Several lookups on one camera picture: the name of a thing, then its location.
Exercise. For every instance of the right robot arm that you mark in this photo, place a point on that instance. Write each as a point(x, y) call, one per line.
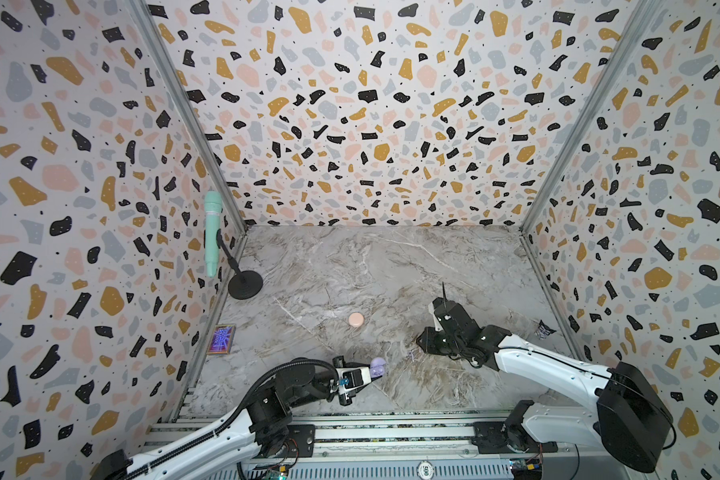
point(615, 408)

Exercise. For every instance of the colourful card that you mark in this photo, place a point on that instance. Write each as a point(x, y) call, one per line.
point(222, 339)

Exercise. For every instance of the small dark wrapper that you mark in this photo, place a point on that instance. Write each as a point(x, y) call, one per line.
point(543, 330)

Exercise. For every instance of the black microphone stand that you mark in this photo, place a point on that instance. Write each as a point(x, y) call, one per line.
point(244, 284)

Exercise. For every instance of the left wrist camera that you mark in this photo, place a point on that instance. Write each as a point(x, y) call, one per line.
point(353, 378)

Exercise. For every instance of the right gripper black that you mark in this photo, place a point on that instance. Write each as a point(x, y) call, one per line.
point(446, 315)

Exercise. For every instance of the mint green microphone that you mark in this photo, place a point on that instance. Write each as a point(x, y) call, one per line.
point(213, 206)

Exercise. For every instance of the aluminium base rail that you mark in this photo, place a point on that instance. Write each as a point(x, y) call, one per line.
point(403, 446)

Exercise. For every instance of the purple earbud charging case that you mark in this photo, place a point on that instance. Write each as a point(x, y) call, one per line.
point(377, 367)

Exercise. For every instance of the pink earbud charging case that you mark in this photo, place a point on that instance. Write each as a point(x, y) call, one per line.
point(356, 320)

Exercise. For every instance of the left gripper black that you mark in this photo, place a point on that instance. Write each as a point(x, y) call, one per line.
point(339, 361)

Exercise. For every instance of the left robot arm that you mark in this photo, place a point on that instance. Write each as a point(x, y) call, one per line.
point(258, 426)

